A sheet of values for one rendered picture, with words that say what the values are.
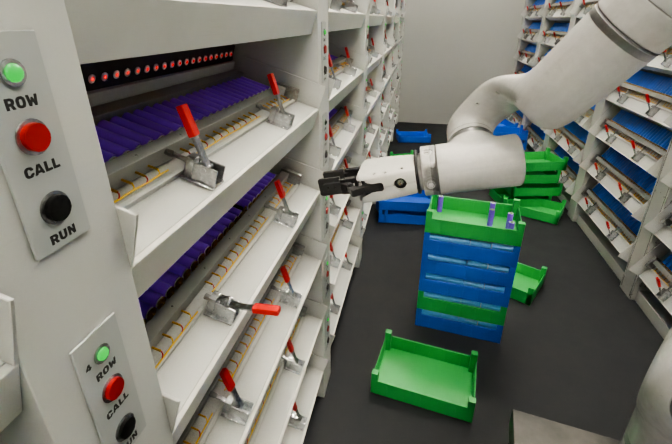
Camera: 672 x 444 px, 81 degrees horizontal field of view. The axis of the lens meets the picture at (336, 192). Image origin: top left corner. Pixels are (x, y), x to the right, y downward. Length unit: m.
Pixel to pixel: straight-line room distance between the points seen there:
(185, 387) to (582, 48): 0.58
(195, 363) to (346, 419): 0.84
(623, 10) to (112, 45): 0.49
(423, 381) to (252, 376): 0.78
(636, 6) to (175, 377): 0.63
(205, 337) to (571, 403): 1.20
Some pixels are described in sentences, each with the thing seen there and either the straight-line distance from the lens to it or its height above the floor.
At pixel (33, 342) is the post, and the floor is 0.88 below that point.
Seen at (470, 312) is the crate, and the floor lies 0.11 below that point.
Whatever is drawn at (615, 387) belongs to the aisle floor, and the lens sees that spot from 1.63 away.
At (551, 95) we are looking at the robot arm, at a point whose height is 0.97.
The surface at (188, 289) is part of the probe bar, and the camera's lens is 0.56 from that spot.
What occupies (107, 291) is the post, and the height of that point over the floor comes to 0.88.
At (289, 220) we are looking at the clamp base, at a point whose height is 0.71.
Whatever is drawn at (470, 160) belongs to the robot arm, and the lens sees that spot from 0.65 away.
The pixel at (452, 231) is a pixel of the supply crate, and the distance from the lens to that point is 1.36.
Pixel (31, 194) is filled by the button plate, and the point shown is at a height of 0.97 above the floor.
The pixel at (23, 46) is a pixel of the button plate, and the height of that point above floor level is 1.04.
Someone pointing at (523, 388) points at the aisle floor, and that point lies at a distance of 1.50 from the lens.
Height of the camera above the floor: 1.06
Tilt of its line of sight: 24 degrees down
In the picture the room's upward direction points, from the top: straight up
